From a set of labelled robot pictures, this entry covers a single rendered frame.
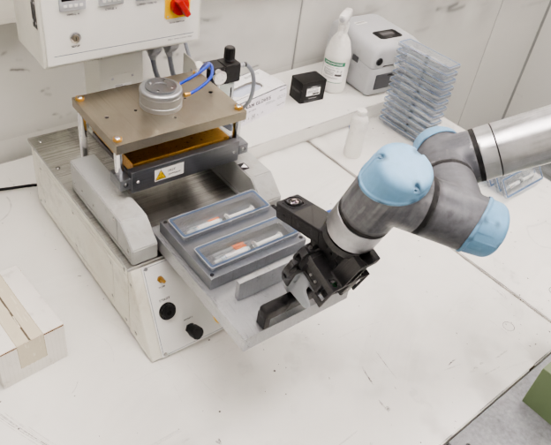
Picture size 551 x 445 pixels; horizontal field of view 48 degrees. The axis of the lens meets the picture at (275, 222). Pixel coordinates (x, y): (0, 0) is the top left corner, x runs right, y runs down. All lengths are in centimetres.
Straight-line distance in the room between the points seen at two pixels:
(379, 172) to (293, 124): 110
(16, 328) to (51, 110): 70
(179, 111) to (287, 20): 91
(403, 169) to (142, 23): 71
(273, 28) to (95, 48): 86
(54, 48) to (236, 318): 58
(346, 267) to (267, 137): 93
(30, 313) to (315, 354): 53
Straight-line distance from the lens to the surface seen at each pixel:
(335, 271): 87
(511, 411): 130
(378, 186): 72
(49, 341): 117
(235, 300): 101
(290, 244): 109
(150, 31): 129
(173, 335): 120
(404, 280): 145
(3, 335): 117
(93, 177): 120
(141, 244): 110
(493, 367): 135
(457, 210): 77
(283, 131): 176
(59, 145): 142
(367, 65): 198
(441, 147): 88
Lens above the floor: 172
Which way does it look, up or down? 40 degrees down
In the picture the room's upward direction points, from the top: 9 degrees clockwise
